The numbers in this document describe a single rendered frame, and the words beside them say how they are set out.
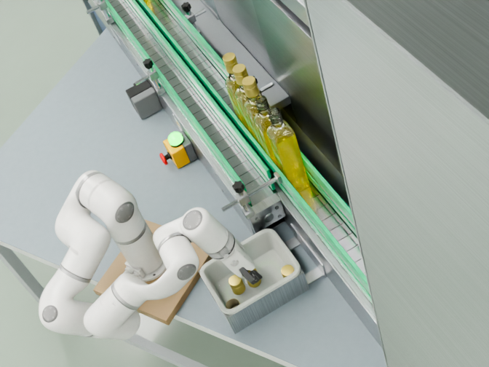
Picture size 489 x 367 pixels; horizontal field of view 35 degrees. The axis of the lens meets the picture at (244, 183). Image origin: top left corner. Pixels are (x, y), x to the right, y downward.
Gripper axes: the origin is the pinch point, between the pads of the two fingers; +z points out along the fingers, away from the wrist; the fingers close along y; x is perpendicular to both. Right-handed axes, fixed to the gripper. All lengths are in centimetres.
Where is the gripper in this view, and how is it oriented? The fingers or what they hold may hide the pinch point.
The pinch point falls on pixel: (249, 269)
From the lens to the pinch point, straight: 196.6
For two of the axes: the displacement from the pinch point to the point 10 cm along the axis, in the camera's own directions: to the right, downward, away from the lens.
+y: -4.4, -6.2, 6.6
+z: 4.5, 4.8, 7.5
